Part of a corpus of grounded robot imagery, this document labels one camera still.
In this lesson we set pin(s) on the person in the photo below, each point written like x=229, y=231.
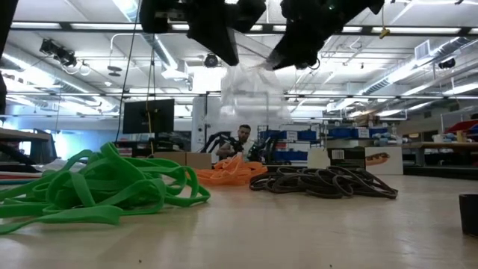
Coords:
x=242, y=136

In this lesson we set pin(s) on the long wooden workbench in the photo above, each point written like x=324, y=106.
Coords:
x=440, y=145

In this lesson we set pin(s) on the small brown cardboard box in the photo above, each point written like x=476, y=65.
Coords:
x=186, y=160

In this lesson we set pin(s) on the small black round object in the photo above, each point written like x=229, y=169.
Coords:
x=470, y=214

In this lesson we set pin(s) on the orange rubber band pile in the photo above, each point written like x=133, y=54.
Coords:
x=231, y=173

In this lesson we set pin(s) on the white card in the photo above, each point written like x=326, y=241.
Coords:
x=318, y=160

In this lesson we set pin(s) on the green rubber band pile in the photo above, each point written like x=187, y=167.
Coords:
x=93, y=179

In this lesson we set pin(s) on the red bin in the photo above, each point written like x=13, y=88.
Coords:
x=463, y=126

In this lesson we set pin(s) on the ceiling air vent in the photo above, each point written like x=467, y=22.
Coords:
x=422, y=49

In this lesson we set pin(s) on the wooden table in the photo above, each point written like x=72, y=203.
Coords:
x=22, y=134

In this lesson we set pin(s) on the black ceiling speaker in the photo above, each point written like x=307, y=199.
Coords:
x=447, y=63

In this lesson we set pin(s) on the black dome camera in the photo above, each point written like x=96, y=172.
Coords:
x=211, y=60

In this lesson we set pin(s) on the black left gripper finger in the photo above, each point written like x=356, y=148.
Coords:
x=214, y=30
x=248, y=15

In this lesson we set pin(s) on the clear plastic zip bag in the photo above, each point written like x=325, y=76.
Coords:
x=254, y=93

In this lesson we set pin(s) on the yellow hanging hook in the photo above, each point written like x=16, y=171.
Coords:
x=384, y=33

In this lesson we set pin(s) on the black labelled box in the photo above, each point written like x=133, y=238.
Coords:
x=347, y=158

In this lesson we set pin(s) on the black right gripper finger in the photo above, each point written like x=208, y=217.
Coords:
x=285, y=52
x=308, y=61

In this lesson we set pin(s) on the black ceiling camera mount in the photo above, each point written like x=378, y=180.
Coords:
x=59, y=54

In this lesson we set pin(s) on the black rubber band pile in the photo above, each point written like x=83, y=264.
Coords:
x=321, y=183

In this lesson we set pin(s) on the white hot dog sign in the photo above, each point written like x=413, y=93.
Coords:
x=384, y=160

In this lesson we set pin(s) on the black flat monitor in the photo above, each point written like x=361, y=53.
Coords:
x=149, y=116

